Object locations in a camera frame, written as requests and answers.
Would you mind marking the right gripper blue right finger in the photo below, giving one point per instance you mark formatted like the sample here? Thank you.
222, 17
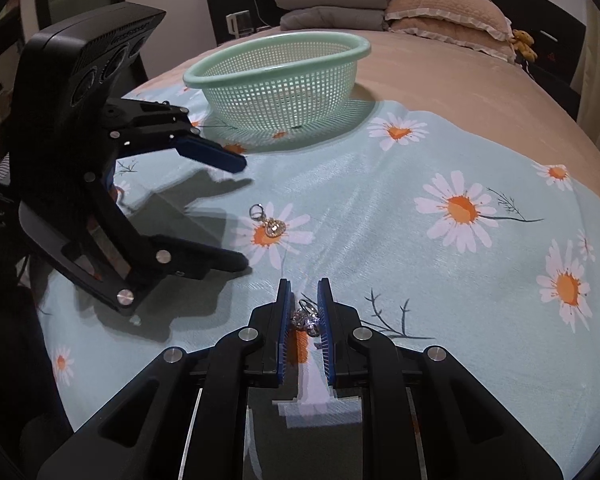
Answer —
323, 300

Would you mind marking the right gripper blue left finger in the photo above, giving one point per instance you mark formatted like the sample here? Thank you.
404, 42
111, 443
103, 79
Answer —
284, 300

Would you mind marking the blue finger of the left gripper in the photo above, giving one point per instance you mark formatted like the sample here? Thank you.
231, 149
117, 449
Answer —
205, 257
210, 154

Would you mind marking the pearl crystal earring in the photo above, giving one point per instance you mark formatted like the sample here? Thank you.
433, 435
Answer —
306, 318

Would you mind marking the gold heart earring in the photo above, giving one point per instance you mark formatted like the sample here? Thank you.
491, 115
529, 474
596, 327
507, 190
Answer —
272, 228

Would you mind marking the mint green plastic basket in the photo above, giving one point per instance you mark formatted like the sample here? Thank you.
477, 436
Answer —
280, 82

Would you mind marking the daisy print blue cloth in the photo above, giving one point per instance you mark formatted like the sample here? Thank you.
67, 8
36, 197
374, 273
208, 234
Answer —
523, 316

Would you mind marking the white bedside appliance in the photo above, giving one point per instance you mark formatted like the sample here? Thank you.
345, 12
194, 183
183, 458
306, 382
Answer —
240, 24

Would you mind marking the lower grey folded blanket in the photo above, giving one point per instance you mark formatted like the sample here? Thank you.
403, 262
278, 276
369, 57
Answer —
324, 17

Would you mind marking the pink beige bedspread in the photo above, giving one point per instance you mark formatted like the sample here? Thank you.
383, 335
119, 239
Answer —
436, 142

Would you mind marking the lower beige ruffled pillow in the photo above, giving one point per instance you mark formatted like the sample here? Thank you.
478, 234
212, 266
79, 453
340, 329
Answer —
457, 34

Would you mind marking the brown teddy bear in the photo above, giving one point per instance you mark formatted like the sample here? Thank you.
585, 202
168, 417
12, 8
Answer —
522, 42

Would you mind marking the black headboard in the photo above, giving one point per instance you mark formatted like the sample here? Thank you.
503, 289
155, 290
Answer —
380, 0

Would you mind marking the black camera box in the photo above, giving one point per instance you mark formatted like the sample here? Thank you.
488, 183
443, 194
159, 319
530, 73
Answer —
69, 68

